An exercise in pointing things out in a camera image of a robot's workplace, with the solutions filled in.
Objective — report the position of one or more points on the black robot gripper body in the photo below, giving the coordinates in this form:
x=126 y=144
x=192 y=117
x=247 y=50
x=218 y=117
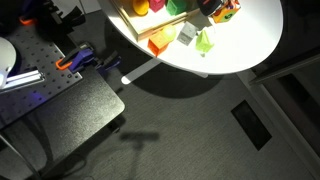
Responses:
x=208 y=7

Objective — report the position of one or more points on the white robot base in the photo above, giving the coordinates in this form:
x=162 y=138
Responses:
x=7 y=60

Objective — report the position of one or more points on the multicoloured orange number block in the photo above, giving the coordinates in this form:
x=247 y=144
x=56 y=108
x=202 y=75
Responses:
x=228 y=9

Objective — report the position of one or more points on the grey cube block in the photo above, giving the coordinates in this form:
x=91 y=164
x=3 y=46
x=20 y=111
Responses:
x=187 y=33

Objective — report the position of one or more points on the green cube block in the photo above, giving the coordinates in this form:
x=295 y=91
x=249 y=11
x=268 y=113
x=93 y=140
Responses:
x=175 y=7

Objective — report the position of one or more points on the light green pyramid block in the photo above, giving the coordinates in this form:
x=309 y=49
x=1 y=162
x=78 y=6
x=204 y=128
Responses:
x=203 y=42

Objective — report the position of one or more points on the magenta cube block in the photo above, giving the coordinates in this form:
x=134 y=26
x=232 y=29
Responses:
x=156 y=5

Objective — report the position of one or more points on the orange cube block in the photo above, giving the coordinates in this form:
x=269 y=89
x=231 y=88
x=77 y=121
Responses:
x=158 y=43

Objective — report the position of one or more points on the wooden tray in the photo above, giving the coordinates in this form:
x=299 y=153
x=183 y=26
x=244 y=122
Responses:
x=143 y=26

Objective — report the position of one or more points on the yellow-green ball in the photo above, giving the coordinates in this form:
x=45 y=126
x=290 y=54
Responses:
x=169 y=32

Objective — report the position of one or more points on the yellow round toy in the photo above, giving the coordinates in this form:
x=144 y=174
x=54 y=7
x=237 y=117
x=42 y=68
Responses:
x=140 y=7

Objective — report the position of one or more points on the white table leg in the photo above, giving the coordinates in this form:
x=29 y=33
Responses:
x=139 y=71

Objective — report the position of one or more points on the black floor vent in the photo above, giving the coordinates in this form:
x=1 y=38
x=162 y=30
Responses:
x=251 y=124

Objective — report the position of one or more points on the black perforated breadboard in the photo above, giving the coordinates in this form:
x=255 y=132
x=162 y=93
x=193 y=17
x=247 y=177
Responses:
x=35 y=51

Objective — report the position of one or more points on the far purple spring clamp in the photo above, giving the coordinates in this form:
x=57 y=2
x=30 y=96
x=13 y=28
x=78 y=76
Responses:
x=42 y=12

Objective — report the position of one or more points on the black cart shelf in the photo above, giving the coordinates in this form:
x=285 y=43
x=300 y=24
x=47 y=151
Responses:
x=45 y=137

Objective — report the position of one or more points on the aluminium extrusion rail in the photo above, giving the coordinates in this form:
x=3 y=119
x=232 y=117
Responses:
x=8 y=84

